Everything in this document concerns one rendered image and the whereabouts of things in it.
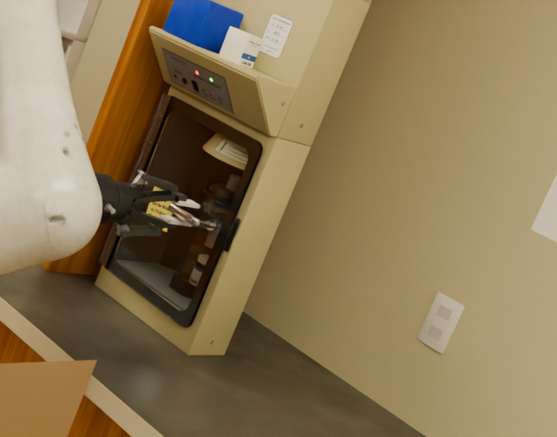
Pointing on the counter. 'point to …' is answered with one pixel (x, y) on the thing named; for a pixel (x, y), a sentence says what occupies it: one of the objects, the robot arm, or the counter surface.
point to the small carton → (240, 48)
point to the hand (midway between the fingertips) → (180, 211)
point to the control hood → (248, 112)
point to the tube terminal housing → (289, 169)
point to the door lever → (192, 218)
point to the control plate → (184, 68)
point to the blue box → (201, 22)
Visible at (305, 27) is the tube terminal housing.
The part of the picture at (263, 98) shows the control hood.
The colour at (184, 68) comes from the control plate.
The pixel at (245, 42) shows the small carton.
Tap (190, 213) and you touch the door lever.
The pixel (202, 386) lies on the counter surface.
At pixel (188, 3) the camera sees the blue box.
